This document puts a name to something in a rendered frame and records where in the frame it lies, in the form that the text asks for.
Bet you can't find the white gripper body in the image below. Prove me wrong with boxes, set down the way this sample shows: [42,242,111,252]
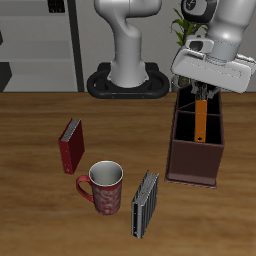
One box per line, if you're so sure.
[170,48,256,95]

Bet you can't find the red patterned mug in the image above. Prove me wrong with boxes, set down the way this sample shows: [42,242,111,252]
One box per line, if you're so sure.
[75,160,125,216]

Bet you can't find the green pot plant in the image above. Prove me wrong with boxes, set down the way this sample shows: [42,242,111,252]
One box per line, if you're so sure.
[170,7,208,93]

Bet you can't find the orange book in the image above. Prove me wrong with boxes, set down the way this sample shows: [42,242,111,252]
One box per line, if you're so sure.
[194,97,209,144]

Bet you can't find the dark brown desk caddy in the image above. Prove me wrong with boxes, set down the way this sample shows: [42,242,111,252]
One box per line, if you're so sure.
[164,83,225,190]

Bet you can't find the red book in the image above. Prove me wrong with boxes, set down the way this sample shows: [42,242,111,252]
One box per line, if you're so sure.
[58,117,86,175]

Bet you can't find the black binders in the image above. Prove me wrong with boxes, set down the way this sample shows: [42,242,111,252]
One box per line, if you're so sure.
[47,0,66,14]

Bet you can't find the black book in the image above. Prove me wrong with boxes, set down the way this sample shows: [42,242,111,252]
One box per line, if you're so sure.
[131,170,160,240]

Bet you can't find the grey shelf unit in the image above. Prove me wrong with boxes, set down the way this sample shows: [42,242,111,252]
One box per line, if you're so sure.
[0,0,85,93]

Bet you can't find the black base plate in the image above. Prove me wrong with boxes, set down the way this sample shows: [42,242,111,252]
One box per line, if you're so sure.
[86,61,171,100]

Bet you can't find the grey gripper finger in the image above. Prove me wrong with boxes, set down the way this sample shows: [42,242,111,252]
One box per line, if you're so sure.
[205,85,222,101]
[190,80,202,98]

